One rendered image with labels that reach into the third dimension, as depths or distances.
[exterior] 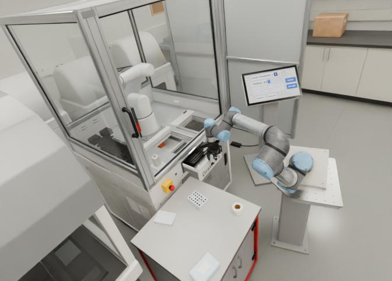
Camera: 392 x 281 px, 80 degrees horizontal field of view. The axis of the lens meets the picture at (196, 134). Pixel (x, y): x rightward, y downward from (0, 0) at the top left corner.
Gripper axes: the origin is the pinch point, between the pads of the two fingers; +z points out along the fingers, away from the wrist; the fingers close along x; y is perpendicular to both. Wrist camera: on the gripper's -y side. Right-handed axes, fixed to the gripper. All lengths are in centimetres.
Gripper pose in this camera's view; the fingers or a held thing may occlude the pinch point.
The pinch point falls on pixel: (212, 160)
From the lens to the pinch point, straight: 171.2
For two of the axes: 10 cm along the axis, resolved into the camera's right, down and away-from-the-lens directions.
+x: 5.8, -5.4, 6.1
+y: 8.0, 2.4, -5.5
